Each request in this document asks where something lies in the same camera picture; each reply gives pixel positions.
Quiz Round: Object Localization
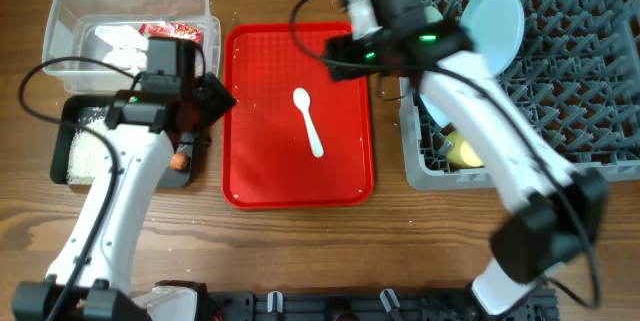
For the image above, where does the orange carrot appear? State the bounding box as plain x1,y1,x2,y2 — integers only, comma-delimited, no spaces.
169,152,190,171

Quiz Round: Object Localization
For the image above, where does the red snack wrapper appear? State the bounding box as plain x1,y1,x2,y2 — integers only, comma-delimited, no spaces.
139,22,203,43

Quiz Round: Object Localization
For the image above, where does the yellow plastic cup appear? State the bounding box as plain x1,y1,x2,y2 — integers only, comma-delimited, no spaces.
445,131,483,168

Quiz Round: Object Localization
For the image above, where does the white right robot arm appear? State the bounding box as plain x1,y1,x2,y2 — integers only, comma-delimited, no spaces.
324,0,608,318

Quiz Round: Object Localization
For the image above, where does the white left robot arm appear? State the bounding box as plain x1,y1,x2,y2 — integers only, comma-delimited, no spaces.
12,37,236,320

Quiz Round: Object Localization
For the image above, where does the green bowl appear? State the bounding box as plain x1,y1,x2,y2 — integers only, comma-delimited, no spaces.
425,6,444,23

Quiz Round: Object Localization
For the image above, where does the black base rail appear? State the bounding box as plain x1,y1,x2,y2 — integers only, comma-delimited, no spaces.
209,288,559,321

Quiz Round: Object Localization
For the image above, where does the small light blue bowl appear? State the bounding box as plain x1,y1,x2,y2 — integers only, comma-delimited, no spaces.
419,93,451,128

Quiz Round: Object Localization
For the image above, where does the white plastic spoon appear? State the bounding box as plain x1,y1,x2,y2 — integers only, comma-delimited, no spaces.
293,88,324,158

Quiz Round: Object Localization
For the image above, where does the black waste tray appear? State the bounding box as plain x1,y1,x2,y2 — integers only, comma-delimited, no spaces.
50,95,203,188

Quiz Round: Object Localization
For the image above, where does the red plastic tray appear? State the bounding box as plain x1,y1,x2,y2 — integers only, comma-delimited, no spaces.
221,23,374,209

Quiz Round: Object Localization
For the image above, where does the crumpled white paper waste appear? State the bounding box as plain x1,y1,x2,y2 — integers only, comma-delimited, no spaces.
95,25,149,74

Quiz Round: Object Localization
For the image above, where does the large light blue plate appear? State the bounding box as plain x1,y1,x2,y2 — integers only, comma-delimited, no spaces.
460,0,525,76

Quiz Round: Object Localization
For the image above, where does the white rice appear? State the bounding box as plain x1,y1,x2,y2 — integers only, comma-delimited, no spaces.
66,107,108,185

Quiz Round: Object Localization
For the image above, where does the grey dishwasher rack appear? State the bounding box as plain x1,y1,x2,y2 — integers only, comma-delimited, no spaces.
421,0,639,181

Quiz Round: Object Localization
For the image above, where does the clear plastic bin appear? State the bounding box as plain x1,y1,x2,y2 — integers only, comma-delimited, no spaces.
42,0,221,94

